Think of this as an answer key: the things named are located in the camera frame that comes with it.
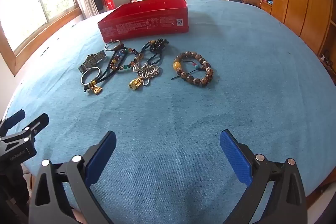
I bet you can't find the silver metal wristwatch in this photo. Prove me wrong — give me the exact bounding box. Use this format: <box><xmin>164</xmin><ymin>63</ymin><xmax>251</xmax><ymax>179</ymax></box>
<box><xmin>78</xmin><ymin>51</ymin><xmax>107</xmax><ymax>73</ymax></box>

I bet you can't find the blue tablecloth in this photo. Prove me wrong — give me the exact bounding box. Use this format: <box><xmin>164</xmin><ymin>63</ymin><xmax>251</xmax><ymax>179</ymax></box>
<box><xmin>0</xmin><ymin>0</ymin><xmax>336</xmax><ymax>224</ymax></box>

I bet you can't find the colourful bead cord necklace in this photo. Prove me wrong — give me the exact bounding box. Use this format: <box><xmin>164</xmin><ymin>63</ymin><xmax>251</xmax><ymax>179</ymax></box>
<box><xmin>83</xmin><ymin>49</ymin><xmax>129</xmax><ymax>95</ymax></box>

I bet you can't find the silver ring with brown beads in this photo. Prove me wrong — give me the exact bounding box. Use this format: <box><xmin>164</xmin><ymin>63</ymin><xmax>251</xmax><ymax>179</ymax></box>
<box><xmin>104</xmin><ymin>40</ymin><xmax>127</xmax><ymax>53</ymax></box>

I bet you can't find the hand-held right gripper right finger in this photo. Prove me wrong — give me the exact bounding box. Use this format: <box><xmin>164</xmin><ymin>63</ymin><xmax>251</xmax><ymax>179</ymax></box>
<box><xmin>219</xmin><ymin>130</ymin><xmax>308</xmax><ymax>224</ymax></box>

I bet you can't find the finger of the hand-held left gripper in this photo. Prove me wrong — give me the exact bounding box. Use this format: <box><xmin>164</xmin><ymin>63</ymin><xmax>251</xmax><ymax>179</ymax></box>
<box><xmin>0</xmin><ymin>110</ymin><xmax>26</xmax><ymax>136</ymax></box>
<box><xmin>0</xmin><ymin>113</ymin><xmax>49</xmax><ymax>145</ymax></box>

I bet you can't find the multicolour bead bracelet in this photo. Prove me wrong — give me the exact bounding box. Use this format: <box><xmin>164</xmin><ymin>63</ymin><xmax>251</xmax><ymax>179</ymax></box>
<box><xmin>109</xmin><ymin>48</ymin><xmax>143</xmax><ymax>73</ymax></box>

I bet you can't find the silver ball chain necklace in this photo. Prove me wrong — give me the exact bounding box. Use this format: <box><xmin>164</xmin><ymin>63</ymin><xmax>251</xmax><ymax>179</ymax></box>
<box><xmin>128</xmin><ymin>63</ymin><xmax>162</xmax><ymax>91</ymax></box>

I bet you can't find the plain silver bangle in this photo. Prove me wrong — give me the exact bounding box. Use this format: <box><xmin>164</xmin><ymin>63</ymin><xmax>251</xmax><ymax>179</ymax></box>
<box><xmin>80</xmin><ymin>67</ymin><xmax>101</xmax><ymax>85</ymax></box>

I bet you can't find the brown wooden bead bracelet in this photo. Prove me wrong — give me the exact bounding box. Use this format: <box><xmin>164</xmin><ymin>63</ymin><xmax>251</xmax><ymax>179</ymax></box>
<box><xmin>171</xmin><ymin>51</ymin><xmax>214</xmax><ymax>87</ymax></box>

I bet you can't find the large wooden frame window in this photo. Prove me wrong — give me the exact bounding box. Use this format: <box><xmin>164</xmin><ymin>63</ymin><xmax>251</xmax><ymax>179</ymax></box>
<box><xmin>0</xmin><ymin>0</ymin><xmax>82</xmax><ymax>75</ymax></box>

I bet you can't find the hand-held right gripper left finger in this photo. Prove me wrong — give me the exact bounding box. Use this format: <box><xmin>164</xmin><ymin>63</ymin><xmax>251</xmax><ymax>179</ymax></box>
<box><xmin>28</xmin><ymin>131</ymin><xmax>117</xmax><ymax>224</ymax></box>

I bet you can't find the red tin box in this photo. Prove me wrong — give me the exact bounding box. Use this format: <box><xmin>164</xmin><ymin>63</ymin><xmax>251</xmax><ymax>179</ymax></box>
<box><xmin>98</xmin><ymin>0</ymin><xmax>189</xmax><ymax>44</ymax></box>

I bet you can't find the black bead necklace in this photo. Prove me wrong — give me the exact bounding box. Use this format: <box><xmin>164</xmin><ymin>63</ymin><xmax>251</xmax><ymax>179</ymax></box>
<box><xmin>139</xmin><ymin>39</ymin><xmax>170</xmax><ymax>67</ymax></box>

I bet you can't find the wooden desk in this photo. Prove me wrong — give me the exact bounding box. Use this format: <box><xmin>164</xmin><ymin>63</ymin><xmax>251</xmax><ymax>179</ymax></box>
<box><xmin>241</xmin><ymin>0</ymin><xmax>273</xmax><ymax>14</ymax></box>

